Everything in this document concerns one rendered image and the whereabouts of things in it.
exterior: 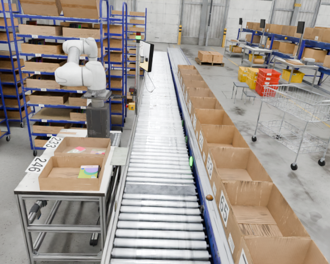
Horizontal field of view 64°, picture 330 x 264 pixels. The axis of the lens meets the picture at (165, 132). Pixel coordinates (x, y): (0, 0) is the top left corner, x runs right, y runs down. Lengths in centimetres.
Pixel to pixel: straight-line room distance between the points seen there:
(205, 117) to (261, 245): 158
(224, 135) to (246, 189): 79
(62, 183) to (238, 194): 109
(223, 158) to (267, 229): 59
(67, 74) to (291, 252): 189
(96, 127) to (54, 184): 72
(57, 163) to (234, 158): 128
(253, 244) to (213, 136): 119
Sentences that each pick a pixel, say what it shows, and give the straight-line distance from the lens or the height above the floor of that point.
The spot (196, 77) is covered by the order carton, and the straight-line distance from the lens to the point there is 409.
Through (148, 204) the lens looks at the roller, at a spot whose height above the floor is 74.
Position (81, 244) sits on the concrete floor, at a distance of 258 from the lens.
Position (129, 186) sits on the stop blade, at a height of 79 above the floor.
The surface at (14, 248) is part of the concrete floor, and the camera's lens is 270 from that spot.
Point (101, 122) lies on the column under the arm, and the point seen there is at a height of 95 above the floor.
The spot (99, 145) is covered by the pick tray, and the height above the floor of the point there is 78.
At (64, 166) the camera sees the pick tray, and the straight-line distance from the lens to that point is 214.
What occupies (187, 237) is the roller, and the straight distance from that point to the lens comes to 158.
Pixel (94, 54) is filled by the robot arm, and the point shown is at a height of 143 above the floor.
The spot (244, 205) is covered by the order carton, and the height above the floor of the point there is 89.
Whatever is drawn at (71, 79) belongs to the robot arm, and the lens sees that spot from 228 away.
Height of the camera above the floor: 185
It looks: 24 degrees down
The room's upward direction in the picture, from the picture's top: 4 degrees clockwise
